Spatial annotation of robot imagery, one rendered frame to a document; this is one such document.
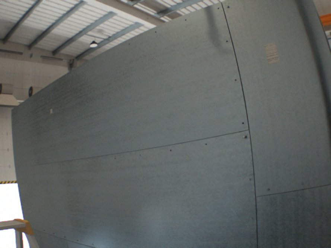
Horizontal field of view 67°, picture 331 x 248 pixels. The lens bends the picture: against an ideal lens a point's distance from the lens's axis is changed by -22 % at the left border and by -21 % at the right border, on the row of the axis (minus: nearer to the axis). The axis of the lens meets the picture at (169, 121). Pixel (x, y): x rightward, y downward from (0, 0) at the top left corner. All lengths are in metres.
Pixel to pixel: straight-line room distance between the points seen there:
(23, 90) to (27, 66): 1.08
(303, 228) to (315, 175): 0.21
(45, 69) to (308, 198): 12.44
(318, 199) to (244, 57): 0.62
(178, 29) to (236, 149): 0.57
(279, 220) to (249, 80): 0.55
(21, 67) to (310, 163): 11.93
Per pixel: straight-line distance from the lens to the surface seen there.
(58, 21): 11.00
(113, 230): 1.65
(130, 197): 1.49
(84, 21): 11.27
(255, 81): 1.13
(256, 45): 1.16
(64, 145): 1.90
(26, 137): 2.47
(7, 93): 11.00
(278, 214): 1.12
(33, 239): 1.59
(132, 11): 10.08
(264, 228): 1.15
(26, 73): 12.46
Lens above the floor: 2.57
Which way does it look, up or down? 8 degrees up
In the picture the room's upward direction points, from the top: 7 degrees counter-clockwise
